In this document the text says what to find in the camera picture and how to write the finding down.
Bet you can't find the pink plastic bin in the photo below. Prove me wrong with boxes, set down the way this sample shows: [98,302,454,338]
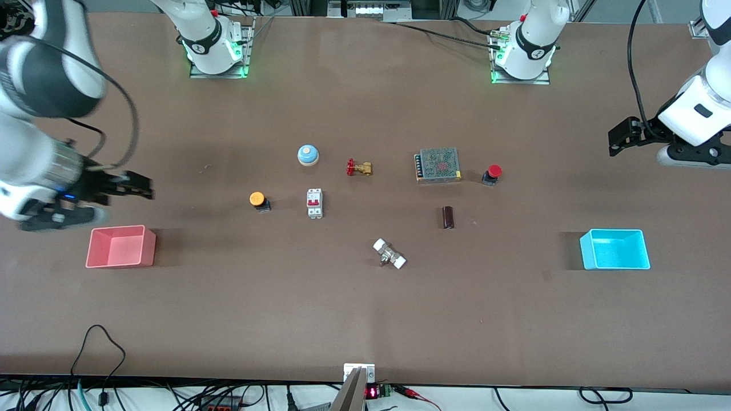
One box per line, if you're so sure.
[86,225,156,269]

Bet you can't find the cyan plastic bin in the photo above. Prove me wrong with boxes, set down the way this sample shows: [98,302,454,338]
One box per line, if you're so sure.
[580,229,651,271]

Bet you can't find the metal mesh power supply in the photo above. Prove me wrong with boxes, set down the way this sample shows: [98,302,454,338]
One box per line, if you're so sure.
[414,147,463,184]

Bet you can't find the brass fitting white caps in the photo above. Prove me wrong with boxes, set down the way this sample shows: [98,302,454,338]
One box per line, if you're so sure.
[372,238,407,269]

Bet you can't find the silver equipment rack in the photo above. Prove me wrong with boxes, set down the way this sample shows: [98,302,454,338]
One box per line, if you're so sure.
[326,0,413,22]

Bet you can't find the grey metal bar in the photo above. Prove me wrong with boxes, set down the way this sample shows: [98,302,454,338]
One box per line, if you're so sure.
[330,367,366,411]

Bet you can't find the red clip lead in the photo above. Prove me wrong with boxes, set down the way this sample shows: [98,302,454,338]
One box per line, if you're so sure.
[399,386,443,411]

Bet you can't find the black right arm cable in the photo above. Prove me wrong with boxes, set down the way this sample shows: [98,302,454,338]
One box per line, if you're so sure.
[23,37,141,173]

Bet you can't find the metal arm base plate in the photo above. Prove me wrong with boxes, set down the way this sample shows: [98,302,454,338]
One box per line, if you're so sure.
[490,29,552,85]
[190,16,256,79]

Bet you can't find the black looped cable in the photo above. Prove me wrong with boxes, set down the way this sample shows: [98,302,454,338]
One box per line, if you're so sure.
[70,325,126,403]

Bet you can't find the black cable to arm base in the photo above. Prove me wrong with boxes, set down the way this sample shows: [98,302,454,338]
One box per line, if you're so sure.
[394,17,506,49]

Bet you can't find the black coiled cable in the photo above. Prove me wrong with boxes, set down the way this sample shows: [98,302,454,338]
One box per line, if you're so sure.
[579,386,633,405]

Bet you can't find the white bracket plate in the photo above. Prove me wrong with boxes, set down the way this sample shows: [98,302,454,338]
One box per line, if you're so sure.
[343,363,376,383]

